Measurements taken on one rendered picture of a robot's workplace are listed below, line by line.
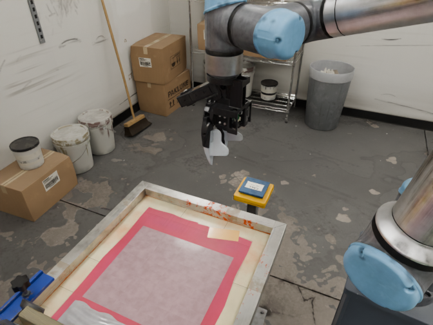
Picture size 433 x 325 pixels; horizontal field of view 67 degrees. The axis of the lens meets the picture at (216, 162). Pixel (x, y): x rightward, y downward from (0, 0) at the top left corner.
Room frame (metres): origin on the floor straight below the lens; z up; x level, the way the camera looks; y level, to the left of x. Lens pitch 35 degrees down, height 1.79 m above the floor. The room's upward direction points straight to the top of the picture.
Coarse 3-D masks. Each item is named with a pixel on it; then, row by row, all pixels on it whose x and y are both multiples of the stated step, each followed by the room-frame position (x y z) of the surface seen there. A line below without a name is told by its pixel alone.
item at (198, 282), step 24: (192, 240) 0.76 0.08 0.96; (216, 240) 0.76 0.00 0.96; (240, 240) 0.76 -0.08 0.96; (192, 264) 0.66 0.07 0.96; (216, 264) 0.66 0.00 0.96; (240, 264) 0.66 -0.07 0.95; (168, 288) 0.57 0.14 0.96; (192, 288) 0.57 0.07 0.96; (216, 288) 0.57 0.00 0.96; (144, 312) 0.50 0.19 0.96; (168, 312) 0.50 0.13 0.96; (192, 312) 0.50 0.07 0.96; (216, 312) 0.50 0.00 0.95
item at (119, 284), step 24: (144, 216) 0.87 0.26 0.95; (168, 216) 0.87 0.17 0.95; (120, 240) 0.76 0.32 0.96; (144, 240) 0.76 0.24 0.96; (168, 240) 0.76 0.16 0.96; (120, 264) 0.66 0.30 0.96; (144, 264) 0.66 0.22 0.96; (168, 264) 0.66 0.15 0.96; (96, 288) 0.57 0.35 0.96; (120, 288) 0.57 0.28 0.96; (144, 288) 0.57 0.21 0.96; (120, 312) 0.50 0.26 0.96
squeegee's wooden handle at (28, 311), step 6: (24, 312) 0.44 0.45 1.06; (30, 312) 0.44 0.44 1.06; (36, 312) 0.44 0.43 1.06; (24, 318) 0.42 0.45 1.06; (30, 318) 0.42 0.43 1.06; (36, 318) 0.42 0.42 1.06; (42, 318) 0.42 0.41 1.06; (48, 318) 0.42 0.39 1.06; (24, 324) 0.43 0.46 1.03; (30, 324) 0.42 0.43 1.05; (36, 324) 0.41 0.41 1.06; (42, 324) 0.41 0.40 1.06; (48, 324) 0.41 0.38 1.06; (54, 324) 0.41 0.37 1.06; (60, 324) 0.41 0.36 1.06
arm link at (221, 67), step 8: (208, 56) 0.63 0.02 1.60; (216, 56) 0.69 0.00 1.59; (232, 56) 0.68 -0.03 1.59; (240, 56) 0.63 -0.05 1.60; (208, 64) 0.63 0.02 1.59; (216, 64) 0.62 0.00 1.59; (224, 64) 0.62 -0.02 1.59; (232, 64) 0.62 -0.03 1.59; (240, 64) 0.63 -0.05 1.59; (208, 72) 0.63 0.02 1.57; (216, 72) 0.62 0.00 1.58; (224, 72) 0.62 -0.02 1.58; (232, 72) 0.62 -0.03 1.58; (240, 72) 0.64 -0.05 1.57
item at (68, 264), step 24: (144, 192) 0.98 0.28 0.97; (168, 192) 0.96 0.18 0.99; (120, 216) 0.85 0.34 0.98; (216, 216) 0.86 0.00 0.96; (240, 216) 0.83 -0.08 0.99; (96, 240) 0.73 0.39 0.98; (72, 264) 0.64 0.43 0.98; (264, 264) 0.63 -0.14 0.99; (48, 288) 0.55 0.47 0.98; (264, 288) 0.57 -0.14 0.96; (240, 312) 0.48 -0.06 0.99
